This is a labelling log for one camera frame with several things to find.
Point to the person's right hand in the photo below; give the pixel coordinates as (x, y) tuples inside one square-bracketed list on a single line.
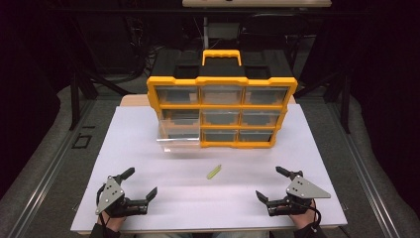
[(305, 218)]

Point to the small yellow-green plastic stick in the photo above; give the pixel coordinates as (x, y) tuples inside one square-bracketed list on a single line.
[(214, 172)]

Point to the grey metal floor rail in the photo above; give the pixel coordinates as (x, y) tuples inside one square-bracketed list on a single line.
[(366, 172), (46, 178)]

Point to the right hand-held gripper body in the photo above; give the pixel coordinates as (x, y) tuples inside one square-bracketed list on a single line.
[(305, 191)]

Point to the black metal stand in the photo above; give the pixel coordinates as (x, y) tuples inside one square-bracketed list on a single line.
[(75, 99), (345, 105)]

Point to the white table cover board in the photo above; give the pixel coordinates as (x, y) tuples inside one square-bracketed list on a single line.
[(185, 198)]

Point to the person's left hand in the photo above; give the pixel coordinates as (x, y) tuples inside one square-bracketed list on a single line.
[(111, 223)]

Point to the set of clear plastic drawers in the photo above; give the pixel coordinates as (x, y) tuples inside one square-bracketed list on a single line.
[(220, 95)]

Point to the grey metal pole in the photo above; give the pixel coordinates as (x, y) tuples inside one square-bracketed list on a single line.
[(205, 33)]

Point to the clear plastic organizer drawer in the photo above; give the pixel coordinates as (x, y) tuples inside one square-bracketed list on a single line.
[(180, 140)]

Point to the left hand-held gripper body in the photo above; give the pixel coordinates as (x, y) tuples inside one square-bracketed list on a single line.
[(110, 196)]

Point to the black tape square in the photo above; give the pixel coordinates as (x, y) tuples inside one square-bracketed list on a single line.
[(81, 141)]

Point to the yellow black drawer organizer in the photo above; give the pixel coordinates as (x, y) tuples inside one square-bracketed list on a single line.
[(221, 81)]

